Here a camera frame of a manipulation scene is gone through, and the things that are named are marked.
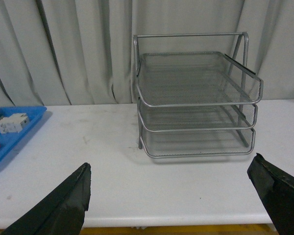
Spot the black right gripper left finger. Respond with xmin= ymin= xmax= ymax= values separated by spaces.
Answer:
xmin=1 ymin=163 xmax=91 ymax=235

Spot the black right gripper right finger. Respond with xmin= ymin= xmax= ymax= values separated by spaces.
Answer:
xmin=247 ymin=153 xmax=294 ymax=235

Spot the blue plastic bin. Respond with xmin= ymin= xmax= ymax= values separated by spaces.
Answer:
xmin=0 ymin=105 xmax=48 ymax=172

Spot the white electrical block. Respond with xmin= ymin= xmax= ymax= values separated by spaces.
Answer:
xmin=0 ymin=113 xmax=30 ymax=134

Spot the white curtain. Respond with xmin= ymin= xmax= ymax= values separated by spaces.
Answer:
xmin=0 ymin=0 xmax=294 ymax=106

